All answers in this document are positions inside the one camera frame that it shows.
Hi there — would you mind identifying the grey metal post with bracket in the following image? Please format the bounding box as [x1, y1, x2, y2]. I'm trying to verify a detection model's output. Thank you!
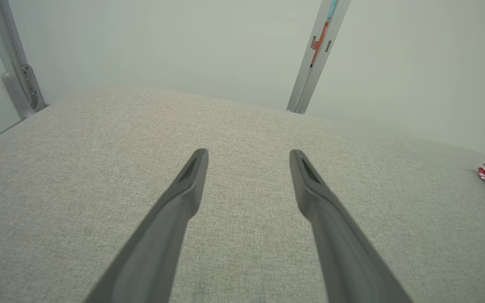
[0, 0, 50, 121]

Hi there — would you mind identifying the grey metal partition post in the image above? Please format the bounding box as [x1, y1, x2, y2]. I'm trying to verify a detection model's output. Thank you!
[286, 0, 352, 114]

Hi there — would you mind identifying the grey fabric sofa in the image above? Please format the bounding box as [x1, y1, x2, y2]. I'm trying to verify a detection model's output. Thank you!
[0, 86, 485, 303]

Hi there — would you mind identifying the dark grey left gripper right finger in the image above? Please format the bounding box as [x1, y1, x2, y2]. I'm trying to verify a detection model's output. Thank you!
[290, 149, 413, 303]

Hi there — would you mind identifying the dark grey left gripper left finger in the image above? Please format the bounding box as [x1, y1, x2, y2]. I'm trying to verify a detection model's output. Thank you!
[84, 148, 209, 303]

